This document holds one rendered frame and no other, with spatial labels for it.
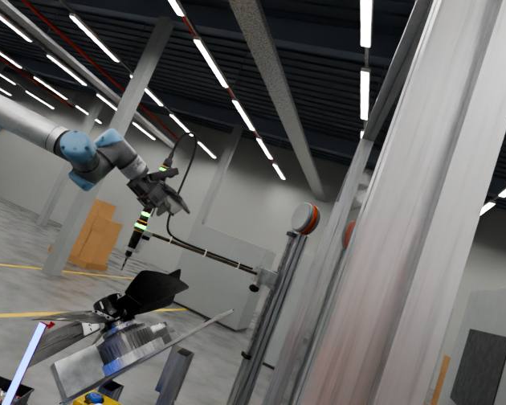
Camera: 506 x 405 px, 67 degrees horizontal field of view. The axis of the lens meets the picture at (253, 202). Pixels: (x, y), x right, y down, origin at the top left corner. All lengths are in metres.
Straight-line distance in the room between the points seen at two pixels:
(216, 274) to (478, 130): 8.83
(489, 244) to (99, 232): 11.51
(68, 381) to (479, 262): 13.19
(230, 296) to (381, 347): 8.68
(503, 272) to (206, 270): 9.24
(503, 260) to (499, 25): 14.03
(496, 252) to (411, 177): 14.03
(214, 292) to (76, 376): 7.45
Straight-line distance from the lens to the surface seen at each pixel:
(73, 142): 1.07
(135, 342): 1.64
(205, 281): 9.06
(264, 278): 1.79
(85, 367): 1.64
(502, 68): 0.20
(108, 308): 1.69
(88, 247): 9.95
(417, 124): 0.17
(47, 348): 1.78
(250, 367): 1.88
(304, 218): 1.83
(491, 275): 14.07
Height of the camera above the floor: 1.60
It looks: 8 degrees up
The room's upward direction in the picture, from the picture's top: 22 degrees clockwise
